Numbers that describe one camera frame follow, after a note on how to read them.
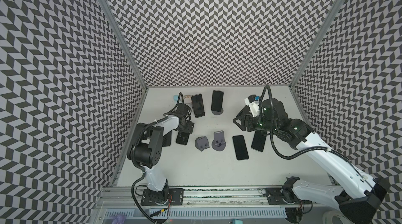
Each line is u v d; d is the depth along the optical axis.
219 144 0.83
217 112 1.01
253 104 0.62
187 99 1.11
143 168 0.51
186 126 0.85
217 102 0.98
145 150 0.48
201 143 0.84
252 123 0.60
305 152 0.45
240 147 0.87
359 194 0.37
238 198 0.72
